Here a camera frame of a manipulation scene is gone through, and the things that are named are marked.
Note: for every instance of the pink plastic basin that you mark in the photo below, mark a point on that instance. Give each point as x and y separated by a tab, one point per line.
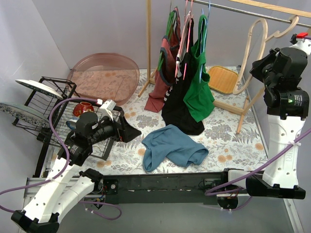
106	76

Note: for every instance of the white plate upper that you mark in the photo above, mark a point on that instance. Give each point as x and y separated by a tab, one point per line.
39	87

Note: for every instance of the pink hanger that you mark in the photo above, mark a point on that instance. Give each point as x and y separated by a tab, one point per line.
184	43

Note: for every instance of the floral tablecloth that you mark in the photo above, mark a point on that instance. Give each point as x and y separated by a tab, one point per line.
232	141

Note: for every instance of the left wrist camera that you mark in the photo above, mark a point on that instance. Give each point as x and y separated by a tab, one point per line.
106	108

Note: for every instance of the green tank top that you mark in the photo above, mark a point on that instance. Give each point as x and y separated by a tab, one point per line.
199	98

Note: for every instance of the green hanger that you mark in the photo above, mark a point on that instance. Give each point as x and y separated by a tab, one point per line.
173	31

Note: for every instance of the black tank top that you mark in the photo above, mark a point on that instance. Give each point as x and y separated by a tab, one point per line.
175	111

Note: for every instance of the red tank top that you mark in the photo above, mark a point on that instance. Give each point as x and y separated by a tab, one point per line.
164	78

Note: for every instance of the red floral bowl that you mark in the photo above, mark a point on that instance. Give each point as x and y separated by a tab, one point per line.
81	108

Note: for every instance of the blue tank top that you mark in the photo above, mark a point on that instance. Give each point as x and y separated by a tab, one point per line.
171	143

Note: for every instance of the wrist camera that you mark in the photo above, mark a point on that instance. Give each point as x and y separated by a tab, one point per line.
106	108
301	41

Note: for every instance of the blue white bowl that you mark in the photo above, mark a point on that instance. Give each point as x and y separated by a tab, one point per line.
71	123

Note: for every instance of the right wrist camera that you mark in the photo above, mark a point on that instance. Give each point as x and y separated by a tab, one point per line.
301	41

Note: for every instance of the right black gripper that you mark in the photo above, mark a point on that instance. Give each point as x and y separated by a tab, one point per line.
263	64

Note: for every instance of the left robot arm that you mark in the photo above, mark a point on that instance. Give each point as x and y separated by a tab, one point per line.
46	210

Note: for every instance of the woven bamboo tray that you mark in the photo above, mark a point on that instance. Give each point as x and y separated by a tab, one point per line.
222	79

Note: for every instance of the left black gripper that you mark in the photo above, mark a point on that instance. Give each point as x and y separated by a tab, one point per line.
120	127

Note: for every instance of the blue hanger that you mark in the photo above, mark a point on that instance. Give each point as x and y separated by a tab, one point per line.
202	39

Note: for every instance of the wooden hanger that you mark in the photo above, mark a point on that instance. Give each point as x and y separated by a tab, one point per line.
294	19

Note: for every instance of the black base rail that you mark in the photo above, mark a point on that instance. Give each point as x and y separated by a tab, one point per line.
159	188

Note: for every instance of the blue patterned plate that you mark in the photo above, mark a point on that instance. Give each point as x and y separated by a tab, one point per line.
25	113

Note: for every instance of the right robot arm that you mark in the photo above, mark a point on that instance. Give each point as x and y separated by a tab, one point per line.
287	108

